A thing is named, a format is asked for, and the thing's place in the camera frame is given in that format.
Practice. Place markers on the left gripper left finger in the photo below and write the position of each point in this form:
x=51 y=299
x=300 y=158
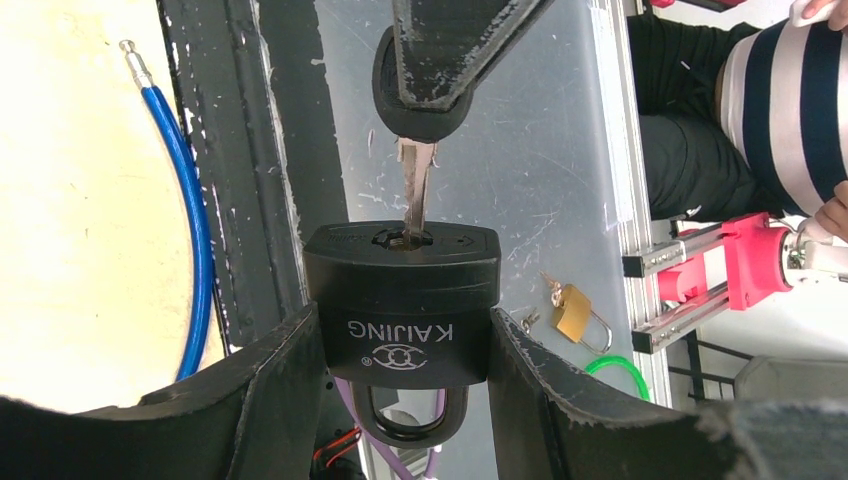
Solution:
x=252 y=415

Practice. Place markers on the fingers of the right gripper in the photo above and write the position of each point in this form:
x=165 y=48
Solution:
x=445 y=47

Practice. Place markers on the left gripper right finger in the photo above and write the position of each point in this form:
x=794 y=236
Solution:
x=551 y=420

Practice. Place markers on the black fob key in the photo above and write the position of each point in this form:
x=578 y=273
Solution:
x=418 y=132

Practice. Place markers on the black padlock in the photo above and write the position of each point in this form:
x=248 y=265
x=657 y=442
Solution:
x=403 y=319

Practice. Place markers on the brass padlock with keys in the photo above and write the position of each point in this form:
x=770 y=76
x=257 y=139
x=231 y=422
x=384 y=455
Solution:
x=570 y=313

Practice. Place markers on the person in striped shirt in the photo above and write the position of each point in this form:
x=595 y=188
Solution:
x=745 y=120

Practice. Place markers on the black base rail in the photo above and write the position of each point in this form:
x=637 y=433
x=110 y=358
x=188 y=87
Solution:
x=254 y=100

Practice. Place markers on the pink fixture on rail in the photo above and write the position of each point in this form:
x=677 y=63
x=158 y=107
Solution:
x=729 y=266

